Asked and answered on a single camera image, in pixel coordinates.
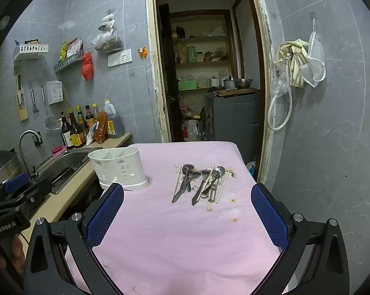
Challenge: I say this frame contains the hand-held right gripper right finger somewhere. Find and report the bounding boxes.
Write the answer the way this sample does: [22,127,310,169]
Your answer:
[251,183,349,295]

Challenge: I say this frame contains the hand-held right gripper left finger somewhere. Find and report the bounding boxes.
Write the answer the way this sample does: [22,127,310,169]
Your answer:
[23,183,124,295]

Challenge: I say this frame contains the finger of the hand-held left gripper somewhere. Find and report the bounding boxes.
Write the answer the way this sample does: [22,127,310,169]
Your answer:
[17,177,52,207]
[4,173,31,194]

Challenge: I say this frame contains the white plastic utensil holder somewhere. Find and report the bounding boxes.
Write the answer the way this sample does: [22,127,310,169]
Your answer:
[88,147,149,191]

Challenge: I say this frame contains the ornate handle steel fork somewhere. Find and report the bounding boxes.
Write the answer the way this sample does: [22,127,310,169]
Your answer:
[202,174,220,199]

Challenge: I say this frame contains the plain handle steel spoon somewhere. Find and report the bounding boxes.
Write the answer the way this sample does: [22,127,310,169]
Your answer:
[209,166,226,203]

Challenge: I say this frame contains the ornate handle steel spoon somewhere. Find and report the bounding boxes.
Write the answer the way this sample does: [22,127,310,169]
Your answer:
[191,168,213,206]

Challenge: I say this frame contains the steel kitchen tongs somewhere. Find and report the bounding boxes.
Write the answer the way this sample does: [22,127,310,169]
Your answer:
[173,164,194,203]

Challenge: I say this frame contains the person's left hand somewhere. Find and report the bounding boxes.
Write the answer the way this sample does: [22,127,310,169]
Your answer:
[0,234,26,280]

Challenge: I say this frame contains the steel faucet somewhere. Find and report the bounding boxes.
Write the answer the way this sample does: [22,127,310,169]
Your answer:
[18,130,41,181]

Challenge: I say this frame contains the beige kitchen countertop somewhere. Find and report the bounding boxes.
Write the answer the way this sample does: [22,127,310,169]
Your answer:
[21,132,133,248]

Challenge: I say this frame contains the steel kitchen sink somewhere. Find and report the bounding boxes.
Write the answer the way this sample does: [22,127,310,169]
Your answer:
[31,147,103,195]

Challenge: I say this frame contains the blue white plastic bag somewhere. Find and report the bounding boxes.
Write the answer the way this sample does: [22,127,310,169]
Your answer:
[246,159,258,179]

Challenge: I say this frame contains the yellow label soy sauce bottle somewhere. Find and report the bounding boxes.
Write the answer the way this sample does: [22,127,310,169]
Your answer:
[68,108,84,148]

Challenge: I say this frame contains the metal mesh strainer ladle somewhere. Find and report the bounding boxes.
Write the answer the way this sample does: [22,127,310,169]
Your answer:
[41,85,61,131]

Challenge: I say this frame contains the wooden cutting board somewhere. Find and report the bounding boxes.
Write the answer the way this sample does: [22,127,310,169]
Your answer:
[14,66,29,122]

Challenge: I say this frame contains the pink floral tablecloth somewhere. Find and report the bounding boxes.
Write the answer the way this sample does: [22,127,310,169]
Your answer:
[65,141,291,295]

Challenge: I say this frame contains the white blue packet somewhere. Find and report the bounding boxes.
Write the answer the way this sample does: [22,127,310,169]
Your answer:
[86,121,99,146]

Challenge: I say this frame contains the metal peeler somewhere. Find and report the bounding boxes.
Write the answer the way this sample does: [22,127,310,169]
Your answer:
[30,88,40,116]

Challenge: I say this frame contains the yellow cap dark sauce bottle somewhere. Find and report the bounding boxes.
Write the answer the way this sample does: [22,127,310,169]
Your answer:
[75,105,89,136]

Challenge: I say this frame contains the orange seasoning packet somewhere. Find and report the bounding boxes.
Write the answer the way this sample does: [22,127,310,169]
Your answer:
[94,111,108,145]

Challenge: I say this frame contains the red label dark sauce bottle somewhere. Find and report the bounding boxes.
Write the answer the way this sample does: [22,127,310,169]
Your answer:
[84,104,95,124]

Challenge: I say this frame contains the dark liquid plastic jug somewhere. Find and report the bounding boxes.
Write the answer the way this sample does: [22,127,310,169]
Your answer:
[103,99,125,138]

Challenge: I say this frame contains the white paper box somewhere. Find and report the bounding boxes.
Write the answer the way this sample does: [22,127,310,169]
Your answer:
[46,80,64,105]

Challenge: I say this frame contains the grey cabinet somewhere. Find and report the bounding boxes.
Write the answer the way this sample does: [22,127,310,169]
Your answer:
[204,90,261,173]

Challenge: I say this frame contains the clear plastic bag red print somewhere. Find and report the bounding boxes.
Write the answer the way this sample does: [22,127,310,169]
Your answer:
[182,120,201,141]

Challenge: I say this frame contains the brown wooden board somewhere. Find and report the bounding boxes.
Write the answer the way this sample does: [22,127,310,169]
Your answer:
[216,88,260,97]

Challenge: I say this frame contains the clear plastic wrap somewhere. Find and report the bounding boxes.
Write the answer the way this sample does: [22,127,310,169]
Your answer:
[272,68,287,99]

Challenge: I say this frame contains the steel mixing bowl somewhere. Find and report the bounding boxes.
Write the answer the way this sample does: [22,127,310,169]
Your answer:
[234,78,254,89]

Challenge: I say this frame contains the red seasoning packets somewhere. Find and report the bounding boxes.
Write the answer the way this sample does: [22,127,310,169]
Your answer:
[67,38,83,58]

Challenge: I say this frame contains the green box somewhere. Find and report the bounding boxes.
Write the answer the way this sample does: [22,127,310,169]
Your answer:
[178,80,198,91]

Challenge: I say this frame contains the cream rubber gloves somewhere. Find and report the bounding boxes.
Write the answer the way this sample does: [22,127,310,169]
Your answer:
[277,39,310,87]

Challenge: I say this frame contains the clear bag of dried herbs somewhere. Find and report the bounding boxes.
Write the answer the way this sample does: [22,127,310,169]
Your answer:
[91,28,124,53]

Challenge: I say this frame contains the white mesh bag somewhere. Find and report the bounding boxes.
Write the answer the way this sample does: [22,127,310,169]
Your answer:
[300,18,327,88]

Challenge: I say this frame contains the wooden storage shelf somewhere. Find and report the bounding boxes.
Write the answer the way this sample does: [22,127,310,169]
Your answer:
[169,11,235,93]

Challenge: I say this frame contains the black range hood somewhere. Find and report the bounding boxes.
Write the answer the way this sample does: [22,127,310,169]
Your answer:
[0,0,39,49]

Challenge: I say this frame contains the white hose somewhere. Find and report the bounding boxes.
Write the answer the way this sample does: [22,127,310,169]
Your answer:
[267,54,293,131]

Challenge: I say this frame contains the grey corner wall shelf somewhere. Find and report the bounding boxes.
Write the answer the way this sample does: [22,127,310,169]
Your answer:
[54,51,85,73]

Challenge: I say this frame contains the white wall basket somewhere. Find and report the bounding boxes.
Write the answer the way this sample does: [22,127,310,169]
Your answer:
[14,44,49,61]

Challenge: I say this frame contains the white power cable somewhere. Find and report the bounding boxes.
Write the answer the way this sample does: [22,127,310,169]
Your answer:
[143,57,149,99]

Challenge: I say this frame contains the wooden door frame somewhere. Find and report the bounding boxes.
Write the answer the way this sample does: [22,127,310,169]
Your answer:
[145,0,275,185]

